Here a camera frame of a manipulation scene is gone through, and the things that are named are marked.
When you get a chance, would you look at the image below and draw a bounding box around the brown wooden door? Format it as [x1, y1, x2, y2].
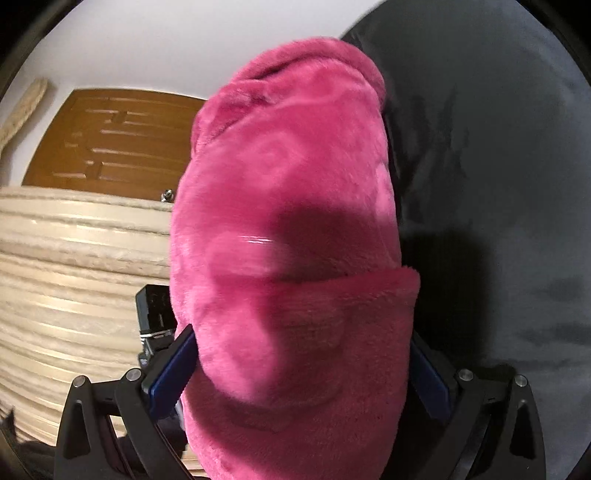
[21, 88, 209, 202]

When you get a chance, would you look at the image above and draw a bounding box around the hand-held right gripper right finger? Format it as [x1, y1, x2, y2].
[409, 330, 548, 480]

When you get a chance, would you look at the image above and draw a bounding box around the beige knitted cloth strip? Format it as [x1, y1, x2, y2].
[0, 78, 49, 147]

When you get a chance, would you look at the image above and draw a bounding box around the dark grey sheet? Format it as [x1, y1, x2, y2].
[338, 0, 588, 467]

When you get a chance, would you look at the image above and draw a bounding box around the beige ribbed bedspread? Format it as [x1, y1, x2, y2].
[0, 186, 206, 476]

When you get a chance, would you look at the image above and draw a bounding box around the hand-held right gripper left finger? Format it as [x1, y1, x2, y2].
[54, 323, 197, 480]

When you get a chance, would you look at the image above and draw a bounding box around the pink fleece robe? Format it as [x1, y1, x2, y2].
[168, 36, 422, 480]

